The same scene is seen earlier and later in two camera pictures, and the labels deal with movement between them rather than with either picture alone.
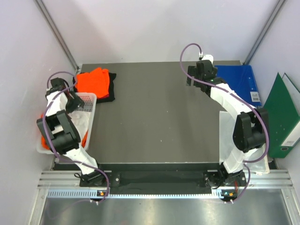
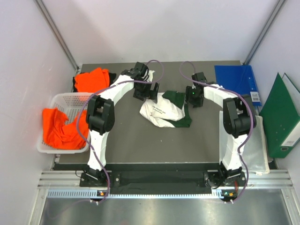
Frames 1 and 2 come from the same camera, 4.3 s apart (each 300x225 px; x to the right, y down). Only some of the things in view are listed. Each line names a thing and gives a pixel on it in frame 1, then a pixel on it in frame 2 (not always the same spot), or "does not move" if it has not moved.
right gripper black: (192, 71) -> (195, 104)
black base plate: (164, 181) does not move
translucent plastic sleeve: (258, 162) does not move
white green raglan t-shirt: (80, 120) -> (171, 110)
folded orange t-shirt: (96, 81) does not move
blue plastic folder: (241, 78) does not move
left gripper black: (77, 102) -> (140, 96)
